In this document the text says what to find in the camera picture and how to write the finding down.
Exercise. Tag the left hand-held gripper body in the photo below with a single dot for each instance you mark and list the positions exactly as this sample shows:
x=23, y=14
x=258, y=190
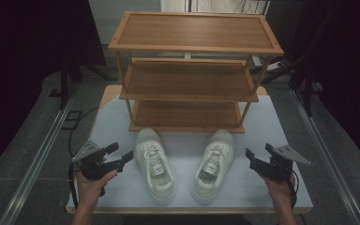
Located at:
x=95, y=164

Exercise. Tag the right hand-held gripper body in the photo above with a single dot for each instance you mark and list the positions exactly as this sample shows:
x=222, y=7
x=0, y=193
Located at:
x=278, y=167

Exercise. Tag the white sneaker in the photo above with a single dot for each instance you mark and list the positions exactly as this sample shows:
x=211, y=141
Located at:
x=211, y=175
x=156, y=175

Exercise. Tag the wooden three-tier shoe rack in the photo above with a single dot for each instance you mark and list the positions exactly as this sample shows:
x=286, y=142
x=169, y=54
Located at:
x=197, y=31

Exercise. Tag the person's right hand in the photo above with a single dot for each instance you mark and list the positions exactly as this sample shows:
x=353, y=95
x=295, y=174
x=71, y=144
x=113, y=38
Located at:
x=281, y=189

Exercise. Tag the person's left hand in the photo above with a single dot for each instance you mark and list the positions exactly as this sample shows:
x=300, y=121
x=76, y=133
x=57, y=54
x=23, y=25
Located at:
x=90, y=189

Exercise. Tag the black floor socket box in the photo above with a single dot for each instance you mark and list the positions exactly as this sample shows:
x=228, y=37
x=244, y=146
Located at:
x=72, y=120

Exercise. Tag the white table mat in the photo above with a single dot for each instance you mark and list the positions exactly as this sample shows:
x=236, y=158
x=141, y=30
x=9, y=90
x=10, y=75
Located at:
x=184, y=175

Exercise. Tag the black metal stand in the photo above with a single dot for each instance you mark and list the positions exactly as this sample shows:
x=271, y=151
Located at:
x=307, y=93
x=64, y=84

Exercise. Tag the white power strip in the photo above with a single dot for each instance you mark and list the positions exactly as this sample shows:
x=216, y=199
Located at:
x=275, y=66

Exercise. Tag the dark curtain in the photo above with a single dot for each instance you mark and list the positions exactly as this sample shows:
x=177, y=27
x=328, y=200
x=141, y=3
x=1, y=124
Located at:
x=18, y=62
x=350, y=78

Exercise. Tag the metal floor rail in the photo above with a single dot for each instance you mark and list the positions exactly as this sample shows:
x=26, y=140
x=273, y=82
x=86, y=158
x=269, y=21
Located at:
x=328, y=156
x=37, y=159

